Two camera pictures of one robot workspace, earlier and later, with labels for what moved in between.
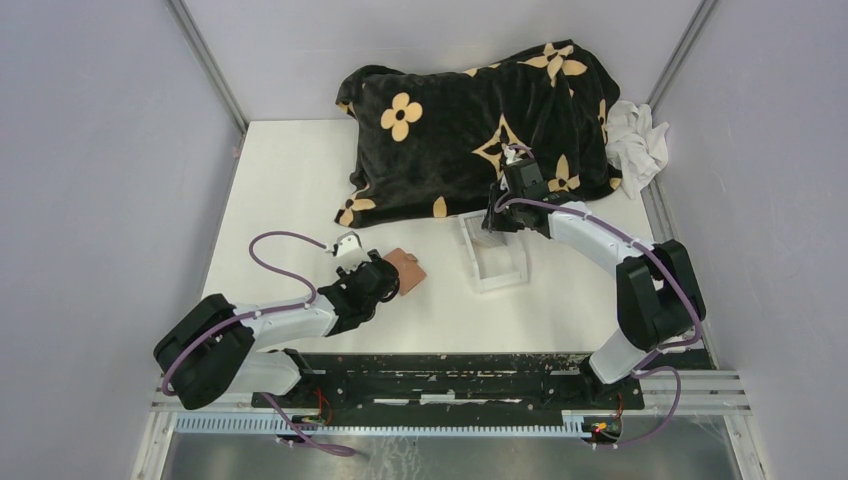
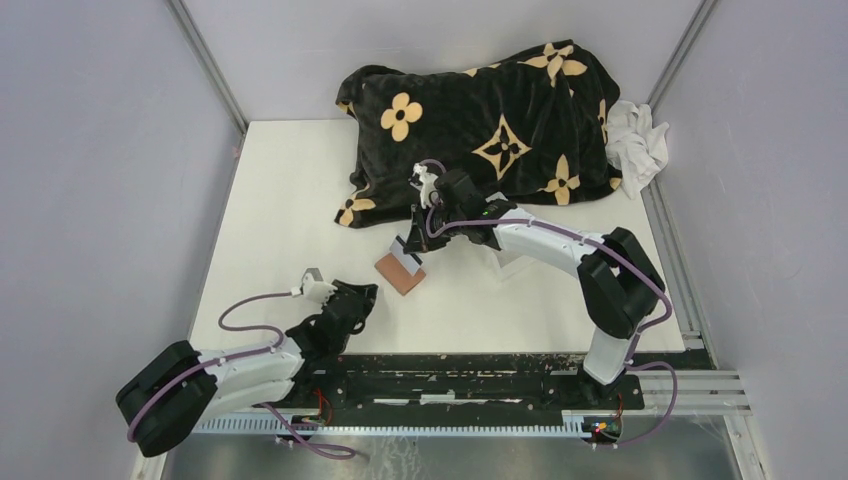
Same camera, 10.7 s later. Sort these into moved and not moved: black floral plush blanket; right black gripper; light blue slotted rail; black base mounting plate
Moved: right black gripper
Not moved: light blue slotted rail; black floral plush blanket; black base mounting plate
